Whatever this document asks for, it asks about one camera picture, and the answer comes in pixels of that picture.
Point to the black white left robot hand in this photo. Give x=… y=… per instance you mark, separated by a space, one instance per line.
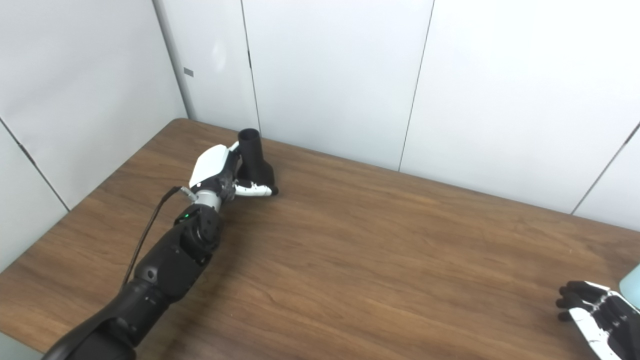
x=210 y=165

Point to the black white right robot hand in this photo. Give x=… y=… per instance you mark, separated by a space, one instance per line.
x=612 y=325

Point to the black flared nozzle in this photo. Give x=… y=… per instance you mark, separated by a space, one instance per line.
x=255 y=160

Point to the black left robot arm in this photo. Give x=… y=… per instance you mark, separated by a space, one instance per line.
x=170 y=265

